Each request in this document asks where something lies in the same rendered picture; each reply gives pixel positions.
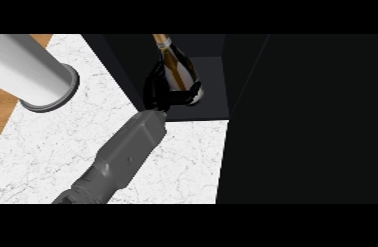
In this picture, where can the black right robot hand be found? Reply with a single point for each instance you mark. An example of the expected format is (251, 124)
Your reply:
(154, 91)

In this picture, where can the dark wine bottle gold neck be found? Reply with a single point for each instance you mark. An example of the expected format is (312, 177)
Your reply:
(177, 68)

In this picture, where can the dark grey cabinet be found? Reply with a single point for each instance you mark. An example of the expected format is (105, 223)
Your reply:
(213, 87)

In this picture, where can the dark grey cabinet door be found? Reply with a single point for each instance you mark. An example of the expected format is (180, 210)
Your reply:
(304, 124)

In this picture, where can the white cylinder with grey rim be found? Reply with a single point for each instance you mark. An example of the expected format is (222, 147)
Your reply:
(30, 74)

